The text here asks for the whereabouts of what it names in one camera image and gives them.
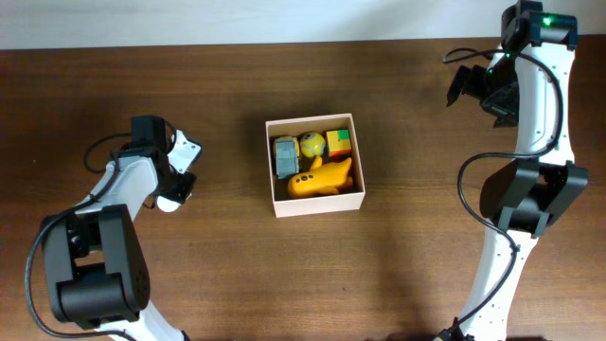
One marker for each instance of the multicoloured puzzle cube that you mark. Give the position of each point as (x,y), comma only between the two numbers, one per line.
(338,143)

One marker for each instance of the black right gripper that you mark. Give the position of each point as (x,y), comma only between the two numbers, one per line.
(506,109)

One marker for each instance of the yellow one-eyed ball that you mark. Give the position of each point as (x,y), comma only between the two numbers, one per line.
(312,144)

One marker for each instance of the orange rubber animal toy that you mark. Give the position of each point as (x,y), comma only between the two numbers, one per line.
(321,179)

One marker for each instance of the pink cardboard box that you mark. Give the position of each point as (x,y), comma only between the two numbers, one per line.
(286,207)

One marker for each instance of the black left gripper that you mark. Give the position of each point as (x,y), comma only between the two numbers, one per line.
(180,197)

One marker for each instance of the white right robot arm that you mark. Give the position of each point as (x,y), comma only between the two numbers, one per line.
(525,86)

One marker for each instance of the yellow grey toy truck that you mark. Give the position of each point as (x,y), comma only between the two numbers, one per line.
(286,154)

